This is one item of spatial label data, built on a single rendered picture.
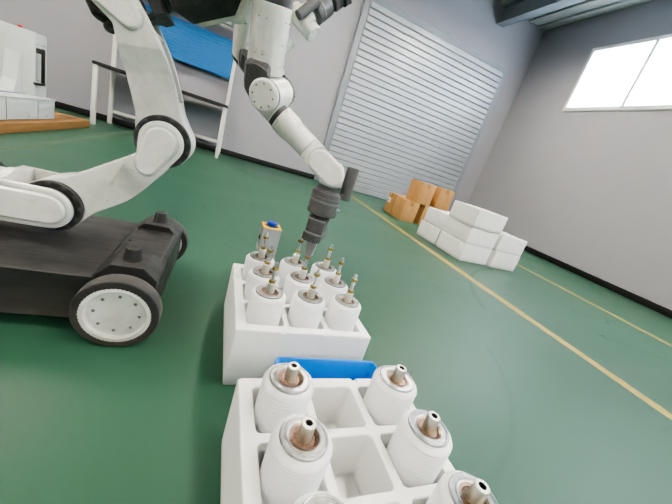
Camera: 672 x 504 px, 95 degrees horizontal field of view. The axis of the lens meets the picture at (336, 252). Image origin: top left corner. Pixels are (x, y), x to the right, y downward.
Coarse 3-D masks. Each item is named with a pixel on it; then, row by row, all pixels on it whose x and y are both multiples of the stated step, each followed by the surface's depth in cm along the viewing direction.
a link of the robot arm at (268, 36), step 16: (256, 0) 68; (256, 16) 70; (272, 16) 69; (288, 16) 71; (256, 32) 71; (272, 32) 71; (288, 32) 74; (256, 48) 73; (272, 48) 73; (256, 64) 74; (272, 64) 75; (256, 80) 75; (272, 80) 76; (256, 96) 76; (272, 96) 76
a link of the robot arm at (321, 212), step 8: (312, 200) 88; (312, 208) 88; (320, 208) 87; (328, 208) 87; (336, 208) 89; (312, 216) 90; (320, 216) 89; (328, 216) 88; (312, 224) 89; (320, 224) 88; (304, 232) 89; (312, 232) 89; (320, 232) 89; (312, 240) 88; (320, 240) 90
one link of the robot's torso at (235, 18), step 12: (168, 0) 77; (180, 0) 75; (192, 0) 75; (204, 0) 75; (216, 0) 75; (228, 0) 76; (240, 0) 77; (180, 12) 77; (192, 12) 77; (204, 12) 78; (216, 12) 78; (228, 12) 79; (240, 12) 79; (204, 24) 82
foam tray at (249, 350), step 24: (240, 264) 110; (240, 288) 95; (240, 312) 83; (240, 336) 77; (264, 336) 79; (288, 336) 82; (312, 336) 84; (336, 336) 87; (360, 336) 90; (240, 360) 80; (264, 360) 82
